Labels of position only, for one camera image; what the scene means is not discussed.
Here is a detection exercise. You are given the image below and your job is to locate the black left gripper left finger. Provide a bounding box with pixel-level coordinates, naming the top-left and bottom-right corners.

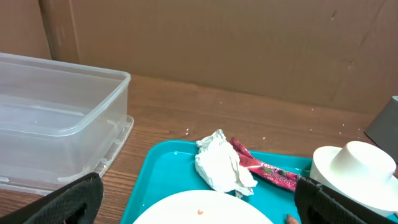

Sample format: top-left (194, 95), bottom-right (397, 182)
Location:
top-left (1, 172), bottom-right (104, 224)

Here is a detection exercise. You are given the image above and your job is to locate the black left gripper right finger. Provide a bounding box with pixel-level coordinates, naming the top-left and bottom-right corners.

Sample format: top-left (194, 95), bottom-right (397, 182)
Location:
top-left (294, 177), bottom-right (395, 224)

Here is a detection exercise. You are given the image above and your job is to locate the red snack wrapper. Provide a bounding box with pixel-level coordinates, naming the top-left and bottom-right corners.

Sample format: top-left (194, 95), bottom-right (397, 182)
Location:
top-left (229, 138), bottom-right (300, 192)

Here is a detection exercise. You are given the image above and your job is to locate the white tissue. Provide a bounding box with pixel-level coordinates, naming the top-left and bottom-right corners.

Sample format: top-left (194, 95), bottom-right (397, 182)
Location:
top-left (195, 129), bottom-right (257, 198)

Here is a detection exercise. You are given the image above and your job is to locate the large white plate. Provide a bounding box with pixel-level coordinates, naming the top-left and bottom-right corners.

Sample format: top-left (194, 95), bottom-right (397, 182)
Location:
top-left (134, 190), bottom-right (272, 224)

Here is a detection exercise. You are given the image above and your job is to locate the white upturned bowl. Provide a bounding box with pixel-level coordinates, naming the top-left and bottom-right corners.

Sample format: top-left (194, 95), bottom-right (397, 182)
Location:
top-left (310, 141), bottom-right (397, 217)

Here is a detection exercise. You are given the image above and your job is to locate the clear plastic bin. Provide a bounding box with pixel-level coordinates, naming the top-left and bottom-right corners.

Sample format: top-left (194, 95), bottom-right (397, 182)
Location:
top-left (1, 53), bottom-right (134, 195)

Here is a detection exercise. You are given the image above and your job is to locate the teal plastic tray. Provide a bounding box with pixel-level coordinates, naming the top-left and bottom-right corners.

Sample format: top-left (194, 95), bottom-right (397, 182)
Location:
top-left (121, 140), bottom-right (299, 224)

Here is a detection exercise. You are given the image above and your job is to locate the grey dish rack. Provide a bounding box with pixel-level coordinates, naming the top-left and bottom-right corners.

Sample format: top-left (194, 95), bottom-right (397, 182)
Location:
top-left (364, 96), bottom-right (398, 163)

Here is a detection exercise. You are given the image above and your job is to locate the cardboard backdrop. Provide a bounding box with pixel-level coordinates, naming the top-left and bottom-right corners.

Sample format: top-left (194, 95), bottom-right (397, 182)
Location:
top-left (1, 0), bottom-right (397, 114)

